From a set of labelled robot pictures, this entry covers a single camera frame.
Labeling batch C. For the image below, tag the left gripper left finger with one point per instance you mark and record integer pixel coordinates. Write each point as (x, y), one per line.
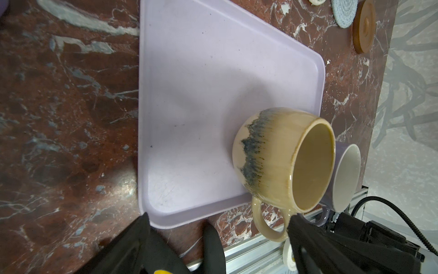
(123, 255)

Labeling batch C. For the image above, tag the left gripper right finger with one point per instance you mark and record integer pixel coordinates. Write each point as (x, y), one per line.
(317, 251)

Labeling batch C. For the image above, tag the white mug lavender handle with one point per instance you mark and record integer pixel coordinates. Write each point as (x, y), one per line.
(343, 183)

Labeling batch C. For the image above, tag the beige ceramic mug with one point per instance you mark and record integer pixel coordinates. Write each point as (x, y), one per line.
(284, 158)

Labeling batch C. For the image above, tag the brown wooden round coaster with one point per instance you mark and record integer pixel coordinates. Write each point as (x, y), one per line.
(364, 26)

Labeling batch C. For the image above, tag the grey blue round coaster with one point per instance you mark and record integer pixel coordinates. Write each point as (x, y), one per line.
(344, 12)

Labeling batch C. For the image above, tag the multicolour woven round coaster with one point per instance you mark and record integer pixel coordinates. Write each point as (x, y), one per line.
(317, 2)

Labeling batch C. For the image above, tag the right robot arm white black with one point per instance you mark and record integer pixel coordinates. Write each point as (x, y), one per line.
(381, 250)

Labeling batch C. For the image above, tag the lavender plastic tray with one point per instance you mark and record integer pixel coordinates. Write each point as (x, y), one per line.
(205, 67)

